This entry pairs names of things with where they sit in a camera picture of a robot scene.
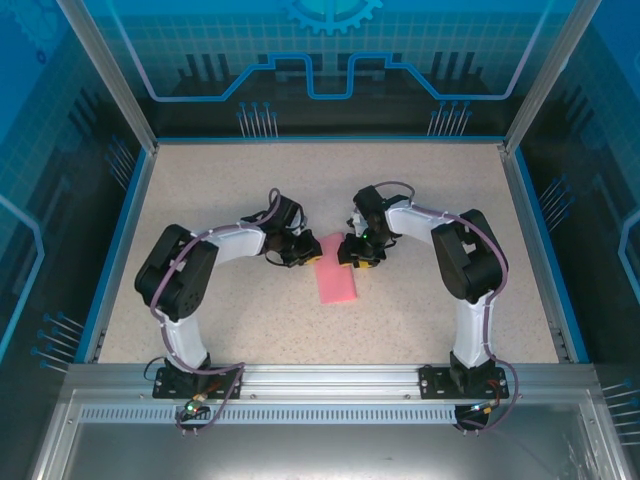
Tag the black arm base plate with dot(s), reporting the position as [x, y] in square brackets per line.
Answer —
[432, 385]
[167, 390]

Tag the blue table border strip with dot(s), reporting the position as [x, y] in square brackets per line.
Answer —
[116, 250]
[550, 250]
[330, 139]

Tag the pink paper sheet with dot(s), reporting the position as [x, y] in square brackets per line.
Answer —
[337, 285]

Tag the aluminium mounting beam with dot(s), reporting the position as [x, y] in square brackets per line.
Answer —
[330, 380]

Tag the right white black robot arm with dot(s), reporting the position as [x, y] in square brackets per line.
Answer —
[415, 220]

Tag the small metal side bracket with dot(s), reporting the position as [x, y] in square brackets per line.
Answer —
[561, 345]

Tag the aluminium frame post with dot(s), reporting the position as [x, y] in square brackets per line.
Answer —
[111, 75]
[548, 75]

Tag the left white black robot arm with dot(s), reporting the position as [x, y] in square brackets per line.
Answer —
[185, 340]

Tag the steel sheet panel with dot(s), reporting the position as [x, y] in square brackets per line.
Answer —
[320, 450]

